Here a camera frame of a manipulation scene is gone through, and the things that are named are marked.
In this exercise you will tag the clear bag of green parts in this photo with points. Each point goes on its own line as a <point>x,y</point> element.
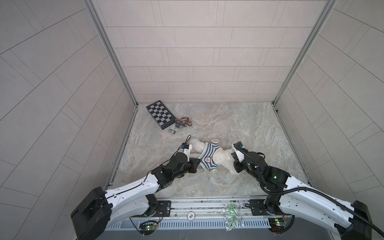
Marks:
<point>233,217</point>

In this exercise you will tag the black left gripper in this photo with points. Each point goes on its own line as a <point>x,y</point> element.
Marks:
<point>192,167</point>

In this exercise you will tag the black white chessboard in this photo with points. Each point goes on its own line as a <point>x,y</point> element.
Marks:
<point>161,114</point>

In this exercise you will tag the left green circuit board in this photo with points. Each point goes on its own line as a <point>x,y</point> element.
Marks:
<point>148,227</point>

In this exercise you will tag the aluminium front mounting rail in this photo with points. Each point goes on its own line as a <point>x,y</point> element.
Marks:
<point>208,207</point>

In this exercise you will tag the left aluminium corner post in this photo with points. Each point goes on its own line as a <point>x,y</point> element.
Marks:
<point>90,7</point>

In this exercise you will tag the right aluminium corner post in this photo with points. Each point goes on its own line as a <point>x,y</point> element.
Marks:
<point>324,14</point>

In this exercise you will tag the white fluffy teddy bear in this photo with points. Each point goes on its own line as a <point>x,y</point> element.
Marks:
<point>222,157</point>

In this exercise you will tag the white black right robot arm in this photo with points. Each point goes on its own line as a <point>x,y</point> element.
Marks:
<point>288,195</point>

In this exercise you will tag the blue white striped knit sweater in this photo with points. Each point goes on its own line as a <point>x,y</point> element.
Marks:
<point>207,156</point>

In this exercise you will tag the round silver rail knob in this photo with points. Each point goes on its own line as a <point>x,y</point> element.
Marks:
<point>191,216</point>

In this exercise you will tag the aluminium corner post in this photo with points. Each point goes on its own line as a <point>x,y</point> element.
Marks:
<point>90,7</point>
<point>324,14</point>

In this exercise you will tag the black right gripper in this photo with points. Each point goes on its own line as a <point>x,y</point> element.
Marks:
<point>236,164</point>

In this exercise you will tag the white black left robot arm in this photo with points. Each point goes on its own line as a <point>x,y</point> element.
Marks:
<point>100,208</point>

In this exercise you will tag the bag of colourful small parts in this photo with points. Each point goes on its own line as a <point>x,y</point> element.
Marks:
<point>183,122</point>

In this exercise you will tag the right circuit board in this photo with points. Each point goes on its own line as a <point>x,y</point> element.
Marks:
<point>277,225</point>

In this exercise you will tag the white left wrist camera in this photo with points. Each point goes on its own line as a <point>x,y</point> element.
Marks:
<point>186,149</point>

